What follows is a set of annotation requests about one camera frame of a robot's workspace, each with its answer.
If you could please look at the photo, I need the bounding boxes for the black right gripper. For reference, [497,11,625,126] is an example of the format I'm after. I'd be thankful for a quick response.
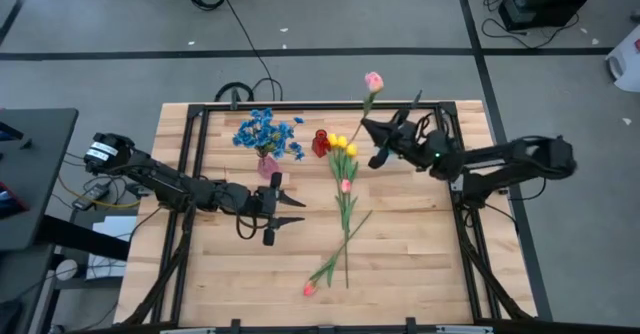
[361,107,437,171]

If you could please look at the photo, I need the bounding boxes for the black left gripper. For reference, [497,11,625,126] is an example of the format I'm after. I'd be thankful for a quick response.
[227,171,307,248]

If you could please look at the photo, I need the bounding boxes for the yellow artificial tulip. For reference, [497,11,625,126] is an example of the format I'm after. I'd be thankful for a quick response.
[327,132,349,210]
[336,135,351,210]
[339,143,360,210]

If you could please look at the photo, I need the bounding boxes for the pink artificial tulip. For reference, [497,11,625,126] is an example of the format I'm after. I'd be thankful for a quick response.
[337,177,359,290]
[302,209,374,298]
[349,71,385,143]

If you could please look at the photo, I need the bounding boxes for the blue artificial flower bunch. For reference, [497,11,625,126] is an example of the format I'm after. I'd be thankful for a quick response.
[231,107,306,163]

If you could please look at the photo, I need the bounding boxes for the pink glass vase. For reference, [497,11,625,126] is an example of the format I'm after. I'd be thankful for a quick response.
[256,153,282,181]

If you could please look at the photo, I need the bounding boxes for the red glass vase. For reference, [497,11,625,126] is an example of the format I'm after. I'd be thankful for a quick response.
[311,128,331,159]

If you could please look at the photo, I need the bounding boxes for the white paper sheet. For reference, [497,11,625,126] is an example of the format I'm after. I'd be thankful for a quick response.
[85,215,132,281]

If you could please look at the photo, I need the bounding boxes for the black power adapter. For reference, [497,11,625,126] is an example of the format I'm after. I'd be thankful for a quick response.
[71,183,111,211]

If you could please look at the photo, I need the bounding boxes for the white appliance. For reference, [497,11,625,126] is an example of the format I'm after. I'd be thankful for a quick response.
[603,23,640,94]

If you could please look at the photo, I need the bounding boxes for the grey side table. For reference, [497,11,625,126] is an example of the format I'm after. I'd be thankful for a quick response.
[0,107,80,253]

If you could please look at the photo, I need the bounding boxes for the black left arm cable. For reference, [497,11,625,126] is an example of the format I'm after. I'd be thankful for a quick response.
[234,208,261,240]

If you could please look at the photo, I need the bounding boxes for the black aluminium frame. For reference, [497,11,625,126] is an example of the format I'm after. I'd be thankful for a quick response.
[117,89,539,334]

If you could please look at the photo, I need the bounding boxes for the coiled black cable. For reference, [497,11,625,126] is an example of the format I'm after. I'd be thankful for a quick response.
[214,77,284,103]

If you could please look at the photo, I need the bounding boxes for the tangled black cables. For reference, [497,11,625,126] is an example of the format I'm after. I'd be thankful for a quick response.
[481,0,581,50]

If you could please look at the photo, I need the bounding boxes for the black floor cable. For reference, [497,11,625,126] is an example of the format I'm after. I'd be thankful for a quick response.
[187,0,277,101]

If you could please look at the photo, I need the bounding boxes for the yellow cable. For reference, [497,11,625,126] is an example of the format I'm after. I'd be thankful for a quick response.
[57,173,141,210]

